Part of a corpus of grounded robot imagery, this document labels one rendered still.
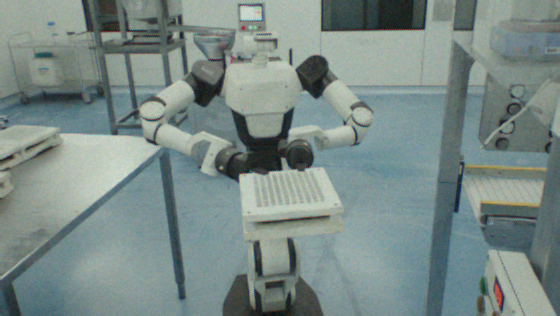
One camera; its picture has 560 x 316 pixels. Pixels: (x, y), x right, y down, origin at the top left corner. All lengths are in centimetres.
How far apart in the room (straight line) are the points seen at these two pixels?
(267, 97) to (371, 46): 495
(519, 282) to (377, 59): 598
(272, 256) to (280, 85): 63
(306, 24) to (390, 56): 123
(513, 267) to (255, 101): 116
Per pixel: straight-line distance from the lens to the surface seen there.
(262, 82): 168
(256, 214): 111
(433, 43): 668
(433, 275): 194
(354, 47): 656
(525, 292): 72
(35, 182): 200
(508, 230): 153
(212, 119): 397
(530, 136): 138
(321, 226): 115
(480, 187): 166
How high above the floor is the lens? 162
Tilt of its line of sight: 21 degrees down
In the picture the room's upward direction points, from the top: 2 degrees counter-clockwise
